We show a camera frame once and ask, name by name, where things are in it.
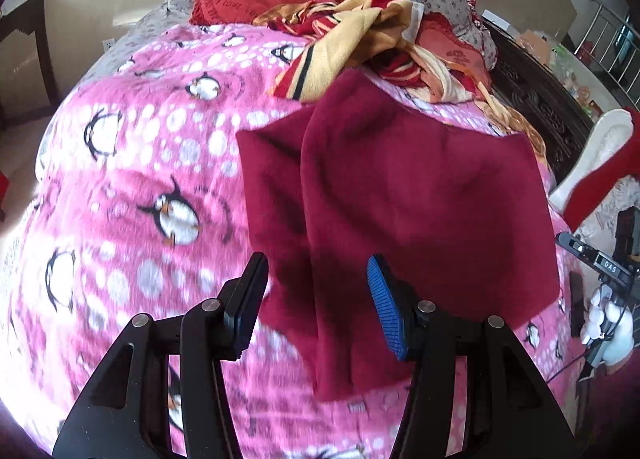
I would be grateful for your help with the dark wooden table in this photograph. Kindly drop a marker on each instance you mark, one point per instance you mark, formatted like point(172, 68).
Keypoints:
point(25, 49)

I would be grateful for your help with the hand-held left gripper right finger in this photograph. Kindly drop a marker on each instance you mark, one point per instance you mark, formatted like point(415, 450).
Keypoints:
point(387, 309)

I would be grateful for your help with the dark carved wooden headboard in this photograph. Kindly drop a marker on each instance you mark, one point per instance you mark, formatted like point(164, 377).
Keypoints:
point(535, 94)

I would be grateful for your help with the small red ruffled pillow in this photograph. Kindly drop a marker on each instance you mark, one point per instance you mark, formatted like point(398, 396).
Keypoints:
point(457, 51)

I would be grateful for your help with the white padded object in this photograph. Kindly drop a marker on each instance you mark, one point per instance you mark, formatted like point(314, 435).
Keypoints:
point(602, 144)

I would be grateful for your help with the metal railing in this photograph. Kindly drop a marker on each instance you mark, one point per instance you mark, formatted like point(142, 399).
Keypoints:
point(607, 34)

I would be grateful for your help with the maroon knit garment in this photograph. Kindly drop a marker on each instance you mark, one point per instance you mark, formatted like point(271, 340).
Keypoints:
point(400, 199)

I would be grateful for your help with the pink penguin print blanket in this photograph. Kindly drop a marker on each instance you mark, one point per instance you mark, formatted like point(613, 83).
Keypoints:
point(150, 249)

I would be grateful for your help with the red and yellow striped blanket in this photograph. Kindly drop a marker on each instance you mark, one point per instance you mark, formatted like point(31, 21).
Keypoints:
point(345, 34)

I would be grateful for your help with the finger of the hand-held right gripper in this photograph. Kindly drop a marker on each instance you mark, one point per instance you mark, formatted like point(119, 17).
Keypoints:
point(577, 245)
point(576, 304)

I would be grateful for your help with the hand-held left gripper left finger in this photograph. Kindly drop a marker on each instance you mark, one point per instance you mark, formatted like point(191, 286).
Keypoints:
point(247, 309)

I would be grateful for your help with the red cloth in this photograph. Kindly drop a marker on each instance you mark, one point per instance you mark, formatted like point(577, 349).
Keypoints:
point(597, 184)

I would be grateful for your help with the person's right hand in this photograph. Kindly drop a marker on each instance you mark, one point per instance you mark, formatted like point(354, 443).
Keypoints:
point(607, 329)

